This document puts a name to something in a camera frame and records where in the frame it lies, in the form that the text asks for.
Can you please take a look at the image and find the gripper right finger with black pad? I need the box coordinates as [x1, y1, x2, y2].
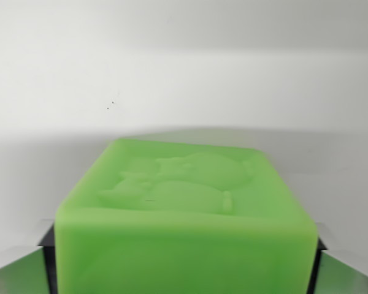
[306, 222, 368, 294]

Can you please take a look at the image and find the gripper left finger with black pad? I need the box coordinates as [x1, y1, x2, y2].
[0, 218, 59, 294]

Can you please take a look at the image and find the green embossed cube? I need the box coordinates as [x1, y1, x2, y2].
[54, 138, 319, 294]

